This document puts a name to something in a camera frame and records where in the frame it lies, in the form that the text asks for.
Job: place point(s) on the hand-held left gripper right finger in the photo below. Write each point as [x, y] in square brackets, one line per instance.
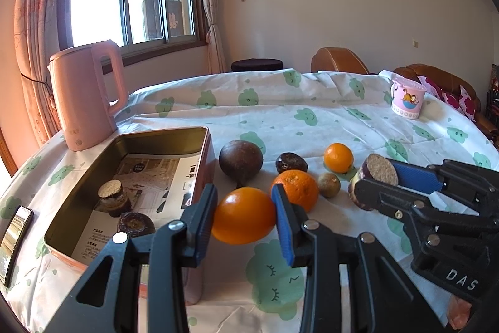
[282, 225]

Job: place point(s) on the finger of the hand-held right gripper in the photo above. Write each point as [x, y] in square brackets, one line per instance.
[374, 194]
[415, 177]

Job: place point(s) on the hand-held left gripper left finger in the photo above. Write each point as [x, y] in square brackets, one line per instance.
[204, 223]

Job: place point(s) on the large orange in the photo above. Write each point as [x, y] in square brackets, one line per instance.
[243, 216]

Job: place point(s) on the bumpy mandarin orange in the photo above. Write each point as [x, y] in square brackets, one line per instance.
[298, 188]

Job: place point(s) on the small brown kiwi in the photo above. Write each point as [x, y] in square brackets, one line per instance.
[328, 184]

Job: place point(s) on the round brown beetroot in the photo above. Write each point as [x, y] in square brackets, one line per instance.
[240, 161]

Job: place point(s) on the rectangular metal tin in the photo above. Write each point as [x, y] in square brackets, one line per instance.
[78, 200]

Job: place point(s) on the small smooth orange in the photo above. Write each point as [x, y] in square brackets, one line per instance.
[338, 157]

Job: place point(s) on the dark wrinkled passion fruit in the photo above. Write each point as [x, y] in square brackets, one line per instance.
[291, 163]

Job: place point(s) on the printed paper leaflet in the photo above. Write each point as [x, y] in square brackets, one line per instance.
[156, 177]

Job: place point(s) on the pink cartoon cup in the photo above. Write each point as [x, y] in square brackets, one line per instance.
[407, 99]

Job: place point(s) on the pink floral cushion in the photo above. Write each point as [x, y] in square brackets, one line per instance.
[452, 97]

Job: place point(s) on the brown leather sofa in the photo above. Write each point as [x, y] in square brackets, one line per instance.
[436, 73]

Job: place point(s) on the brown wooden chair back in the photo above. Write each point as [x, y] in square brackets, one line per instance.
[337, 62]

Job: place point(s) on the black round stool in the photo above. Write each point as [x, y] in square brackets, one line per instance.
[256, 65]

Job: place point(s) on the pink electric kettle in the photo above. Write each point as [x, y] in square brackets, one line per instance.
[84, 103]

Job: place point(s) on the smartphone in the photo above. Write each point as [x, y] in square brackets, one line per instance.
[15, 239]

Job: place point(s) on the pink floral curtain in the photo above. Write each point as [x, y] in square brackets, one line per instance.
[35, 24]

